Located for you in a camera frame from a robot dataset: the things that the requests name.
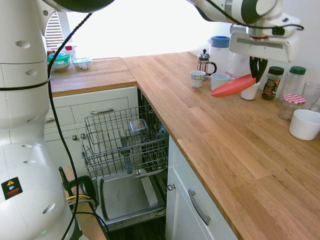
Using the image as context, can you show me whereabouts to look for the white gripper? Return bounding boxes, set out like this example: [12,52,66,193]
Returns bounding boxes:
[229,30,301,84]

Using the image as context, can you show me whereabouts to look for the red plastic plate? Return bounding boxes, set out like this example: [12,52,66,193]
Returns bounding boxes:
[209,73,258,99]

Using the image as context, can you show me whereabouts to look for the grey dishwasher spray tube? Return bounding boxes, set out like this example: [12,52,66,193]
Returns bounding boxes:
[119,132,141,175]

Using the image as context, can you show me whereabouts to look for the steel dishwasher door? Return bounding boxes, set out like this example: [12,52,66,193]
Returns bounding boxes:
[95,169,168,231]

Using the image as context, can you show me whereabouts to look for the dark spice jar black lid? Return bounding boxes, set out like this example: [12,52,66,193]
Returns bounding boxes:
[261,66,285,102]

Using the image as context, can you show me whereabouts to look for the small white cup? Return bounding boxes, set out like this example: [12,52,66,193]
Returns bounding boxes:
[240,81,261,101]

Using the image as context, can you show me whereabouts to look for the clear bottle green lid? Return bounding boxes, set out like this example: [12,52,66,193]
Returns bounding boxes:
[276,65,307,109]

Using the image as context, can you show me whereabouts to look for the clear pitcher light blue lid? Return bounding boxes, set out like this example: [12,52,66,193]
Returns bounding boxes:
[208,35,231,74]

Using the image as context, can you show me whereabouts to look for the wide white cup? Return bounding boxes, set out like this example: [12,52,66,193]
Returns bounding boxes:
[210,72,236,92]

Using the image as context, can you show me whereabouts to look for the glass jar red checked lid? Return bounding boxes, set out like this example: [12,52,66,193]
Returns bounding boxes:
[277,93,307,122]

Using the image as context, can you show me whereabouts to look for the glass French press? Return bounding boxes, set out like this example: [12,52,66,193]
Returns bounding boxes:
[196,48,218,81]

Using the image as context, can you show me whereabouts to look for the patterned paper cup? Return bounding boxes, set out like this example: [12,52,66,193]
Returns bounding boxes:
[190,70,207,89]

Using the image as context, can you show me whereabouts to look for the clear drinking glass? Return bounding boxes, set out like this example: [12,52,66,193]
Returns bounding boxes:
[300,81,320,113]

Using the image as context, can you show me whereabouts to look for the white bowl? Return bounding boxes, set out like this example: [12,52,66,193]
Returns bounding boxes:
[288,108,320,141]

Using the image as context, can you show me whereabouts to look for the clear glass food container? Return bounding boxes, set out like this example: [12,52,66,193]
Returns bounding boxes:
[128,118,149,134]

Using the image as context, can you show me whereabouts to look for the food container blue lid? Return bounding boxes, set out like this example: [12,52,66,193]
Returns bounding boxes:
[72,57,93,72]

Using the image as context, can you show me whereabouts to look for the white bottle red cap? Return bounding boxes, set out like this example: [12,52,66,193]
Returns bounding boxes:
[63,45,77,62]

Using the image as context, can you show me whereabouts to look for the food container green lid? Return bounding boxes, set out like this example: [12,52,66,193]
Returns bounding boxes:
[47,52,72,74]

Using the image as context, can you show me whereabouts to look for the black metal clamp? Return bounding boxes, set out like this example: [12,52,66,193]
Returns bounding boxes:
[58,165,98,209]

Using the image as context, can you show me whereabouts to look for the white slatted window blind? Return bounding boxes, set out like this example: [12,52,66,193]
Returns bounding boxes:
[44,11,67,50]

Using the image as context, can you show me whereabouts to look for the metal drawer handle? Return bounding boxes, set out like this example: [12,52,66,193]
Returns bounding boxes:
[187,189,212,227]
[90,107,115,116]

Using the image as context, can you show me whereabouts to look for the grey wire dishwasher rack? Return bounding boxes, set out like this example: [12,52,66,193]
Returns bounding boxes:
[80,105,169,180]

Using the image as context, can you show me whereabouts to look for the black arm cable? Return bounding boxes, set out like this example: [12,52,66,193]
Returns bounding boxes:
[46,0,305,240]

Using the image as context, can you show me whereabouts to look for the yellow cable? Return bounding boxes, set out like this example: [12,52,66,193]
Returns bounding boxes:
[65,194,96,209]

